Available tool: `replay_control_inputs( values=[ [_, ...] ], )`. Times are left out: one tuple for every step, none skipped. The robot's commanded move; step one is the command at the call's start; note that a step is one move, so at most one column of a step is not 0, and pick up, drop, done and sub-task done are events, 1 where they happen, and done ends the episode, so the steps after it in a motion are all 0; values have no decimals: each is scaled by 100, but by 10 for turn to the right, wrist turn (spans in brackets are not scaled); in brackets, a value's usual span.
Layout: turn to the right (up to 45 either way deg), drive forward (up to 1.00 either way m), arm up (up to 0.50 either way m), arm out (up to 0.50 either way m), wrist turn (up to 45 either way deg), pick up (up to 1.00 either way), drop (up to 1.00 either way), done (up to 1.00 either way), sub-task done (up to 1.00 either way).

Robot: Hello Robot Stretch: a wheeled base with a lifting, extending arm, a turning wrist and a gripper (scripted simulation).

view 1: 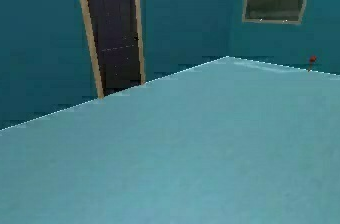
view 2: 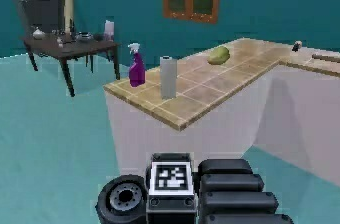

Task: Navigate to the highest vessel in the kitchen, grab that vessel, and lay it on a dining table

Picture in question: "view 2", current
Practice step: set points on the brown framed window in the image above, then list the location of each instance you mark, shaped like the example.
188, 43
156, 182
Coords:
191, 9

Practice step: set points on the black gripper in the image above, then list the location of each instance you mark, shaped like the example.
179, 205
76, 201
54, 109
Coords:
121, 200

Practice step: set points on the grey paper towel roll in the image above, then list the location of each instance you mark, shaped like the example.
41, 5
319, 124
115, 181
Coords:
168, 78

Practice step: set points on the white round vase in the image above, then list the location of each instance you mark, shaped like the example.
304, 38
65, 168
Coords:
38, 33

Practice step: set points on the dark wooden dining table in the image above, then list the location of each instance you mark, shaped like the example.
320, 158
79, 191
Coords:
69, 53

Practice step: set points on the small black white shaker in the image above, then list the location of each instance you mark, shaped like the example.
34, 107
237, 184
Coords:
297, 46

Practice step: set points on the purple spray bottle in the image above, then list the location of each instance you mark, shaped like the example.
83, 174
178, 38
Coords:
136, 68

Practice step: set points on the tiled kitchen counter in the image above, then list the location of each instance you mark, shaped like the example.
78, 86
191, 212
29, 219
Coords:
231, 110

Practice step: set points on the dark round bowl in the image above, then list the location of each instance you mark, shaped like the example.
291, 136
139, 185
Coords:
84, 36

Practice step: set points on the green round vegetable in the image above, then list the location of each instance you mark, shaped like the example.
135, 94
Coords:
218, 55

